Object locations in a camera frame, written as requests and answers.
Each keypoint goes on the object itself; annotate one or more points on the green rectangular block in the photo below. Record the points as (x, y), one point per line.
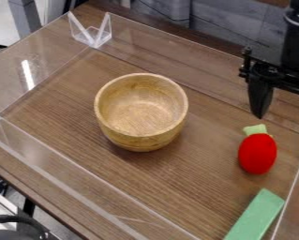
(257, 218)

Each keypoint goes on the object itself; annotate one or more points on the grey post top left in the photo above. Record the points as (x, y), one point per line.
(26, 16)

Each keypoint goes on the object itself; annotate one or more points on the wooden bowl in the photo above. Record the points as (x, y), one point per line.
(140, 110)

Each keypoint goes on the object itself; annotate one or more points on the red plush fruit green top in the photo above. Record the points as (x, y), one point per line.
(258, 150)

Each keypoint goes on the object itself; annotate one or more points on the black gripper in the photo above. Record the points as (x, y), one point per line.
(269, 70)

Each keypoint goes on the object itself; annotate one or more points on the black device bottom left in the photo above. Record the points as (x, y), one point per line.
(28, 229)

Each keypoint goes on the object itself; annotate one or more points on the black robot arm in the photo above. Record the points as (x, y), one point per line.
(269, 70)

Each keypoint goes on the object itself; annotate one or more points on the clear acrylic enclosure wall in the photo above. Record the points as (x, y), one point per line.
(183, 192)

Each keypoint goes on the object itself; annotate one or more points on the clear acrylic corner bracket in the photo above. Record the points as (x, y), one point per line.
(92, 36)

